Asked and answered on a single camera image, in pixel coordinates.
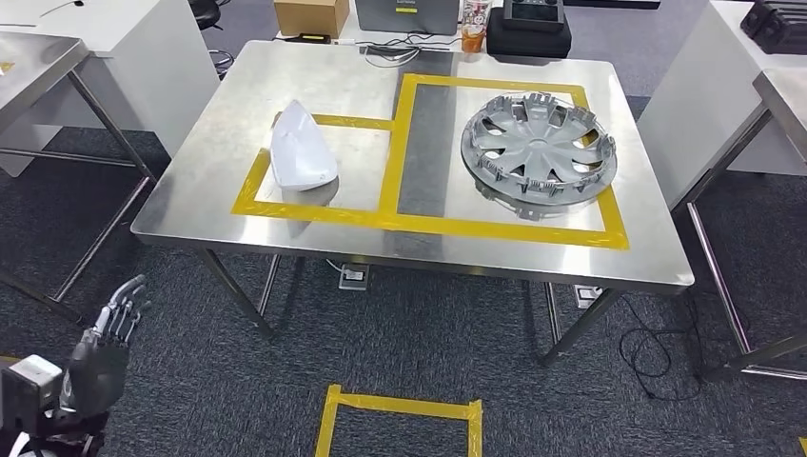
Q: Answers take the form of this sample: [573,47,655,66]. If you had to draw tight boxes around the brown cardboard box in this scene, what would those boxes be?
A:
[273,0,352,39]

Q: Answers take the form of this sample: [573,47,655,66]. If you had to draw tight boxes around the black remote controller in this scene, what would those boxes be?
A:
[502,0,566,34]

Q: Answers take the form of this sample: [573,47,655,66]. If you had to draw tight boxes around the black desk cables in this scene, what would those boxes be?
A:
[343,31,463,70]

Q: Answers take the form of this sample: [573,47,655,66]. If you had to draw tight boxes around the white plastic car part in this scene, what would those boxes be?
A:
[268,98,341,193]

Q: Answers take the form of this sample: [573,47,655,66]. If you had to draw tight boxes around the grey laptop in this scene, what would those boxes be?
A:
[354,0,461,36]

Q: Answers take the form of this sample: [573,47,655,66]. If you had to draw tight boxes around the black equipment cases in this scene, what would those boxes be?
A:
[740,0,807,56]

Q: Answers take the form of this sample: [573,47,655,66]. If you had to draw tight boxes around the black floor cable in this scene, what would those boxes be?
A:
[616,288,753,403]

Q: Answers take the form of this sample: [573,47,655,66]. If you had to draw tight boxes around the black carrying case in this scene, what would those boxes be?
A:
[485,6,574,60]

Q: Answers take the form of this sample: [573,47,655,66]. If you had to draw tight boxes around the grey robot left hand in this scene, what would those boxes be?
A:
[61,274,152,421]

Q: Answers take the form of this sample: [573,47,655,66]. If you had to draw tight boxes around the silver plastic hubcap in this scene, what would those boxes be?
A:
[459,91,620,212]

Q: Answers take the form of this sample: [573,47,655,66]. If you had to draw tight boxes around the plastic drink cup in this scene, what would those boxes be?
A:
[461,0,494,54]

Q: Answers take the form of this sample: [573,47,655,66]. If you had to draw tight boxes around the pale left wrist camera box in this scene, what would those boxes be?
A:
[0,354,66,431]

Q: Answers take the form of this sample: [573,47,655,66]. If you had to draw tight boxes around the black stool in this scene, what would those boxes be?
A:
[187,0,223,30]

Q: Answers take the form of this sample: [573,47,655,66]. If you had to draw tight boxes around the white cabinet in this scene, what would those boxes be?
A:
[0,0,221,179]
[637,0,807,210]

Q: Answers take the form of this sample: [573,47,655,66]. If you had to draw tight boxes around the grey floor socket box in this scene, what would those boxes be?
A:
[572,284,604,310]
[337,264,371,292]

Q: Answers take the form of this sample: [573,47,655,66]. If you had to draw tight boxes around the stainless steel workbench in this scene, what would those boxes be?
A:
[130,39,696,368]

